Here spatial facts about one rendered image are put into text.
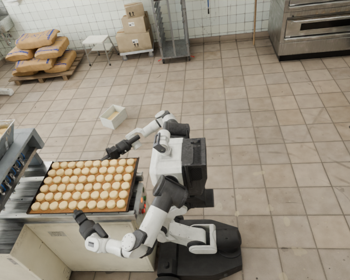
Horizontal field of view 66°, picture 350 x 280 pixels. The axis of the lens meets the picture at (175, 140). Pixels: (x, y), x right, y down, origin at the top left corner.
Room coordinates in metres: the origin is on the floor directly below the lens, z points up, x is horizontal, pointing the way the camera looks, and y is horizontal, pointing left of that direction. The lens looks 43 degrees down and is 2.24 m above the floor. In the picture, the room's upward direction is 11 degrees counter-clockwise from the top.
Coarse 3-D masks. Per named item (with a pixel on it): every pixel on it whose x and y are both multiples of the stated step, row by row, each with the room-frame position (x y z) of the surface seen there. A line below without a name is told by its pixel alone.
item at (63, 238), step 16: (32, 224) 1.01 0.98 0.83; (48, 224) 0.99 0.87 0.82; (64, 224) 0.97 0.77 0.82; (112, 224) 0.91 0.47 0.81; (128, 224) 0.89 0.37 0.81; (48, 240) 1.00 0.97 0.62; (64, 240) 0.98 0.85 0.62; (80, 240) 0.96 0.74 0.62; (64, 256) 1.00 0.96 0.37; (80, 256) 0.98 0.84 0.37; (96, 256) 0.96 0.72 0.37; (112, 256) 0.93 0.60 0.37
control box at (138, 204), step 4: (140, 184) 1.15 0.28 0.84; (140, 188) 1.12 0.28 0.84; (144, 188) 1.16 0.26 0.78; (140, 192) 1.09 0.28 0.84; (144, 192) 1.14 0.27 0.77; (136, 196) 1.06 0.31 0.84; (140, 196) 1.06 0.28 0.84; (136, 200) 1.03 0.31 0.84; (140, 200) 1.03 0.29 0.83; (136, 204) 1.00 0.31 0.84; (140, 204) 1.01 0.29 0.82; (136, 208) 0.97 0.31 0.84; (140, 208) 0.99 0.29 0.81; (144, 208) 1.04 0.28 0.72; (136, 212) 0.95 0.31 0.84; (144, 212) 1.02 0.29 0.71; (140, 216) 0.95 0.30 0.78; (136, 220) 0.93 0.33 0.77; (140, 220) 0.93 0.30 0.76; (140, 224) 0.93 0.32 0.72
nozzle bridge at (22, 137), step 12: (24, 132) 1.50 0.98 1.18; (36, 132) 1.52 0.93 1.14; (12, 144) 1.39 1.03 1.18; (24, 144) 1.38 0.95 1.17; (36, 144) 1.49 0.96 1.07; (12, 156) 1.28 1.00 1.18; (24, 156) 1.41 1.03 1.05; (36, 156) 1.53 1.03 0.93; (0, 168) 1.19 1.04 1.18; (24, 168) 1.30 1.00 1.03; (0, 180) 1.09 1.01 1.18; (12, 180) 1.20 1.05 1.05; (0, 204) 1.03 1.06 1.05
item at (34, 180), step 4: (140, 172) 1.20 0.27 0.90; (136, 176) 1.18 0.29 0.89; (140, 176) 1.18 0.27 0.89; (20, 180) 1.34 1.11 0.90; (24, 180) 1.33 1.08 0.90; (28, 180) 1.32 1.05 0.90; (32, 180) 1.32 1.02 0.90; (36, 180) 1.31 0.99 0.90; (40, 180) 1.31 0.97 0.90; (136, 180) 1.19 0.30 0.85; (140, 180) 1.18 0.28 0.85; (20, 184) 1.34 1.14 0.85; (24, 184) 1.33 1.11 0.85; (28, 184) 1.33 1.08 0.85; (32, 184) 1.32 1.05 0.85; (36, 184) 1.32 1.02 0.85; (40, 184) 1.31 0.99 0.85
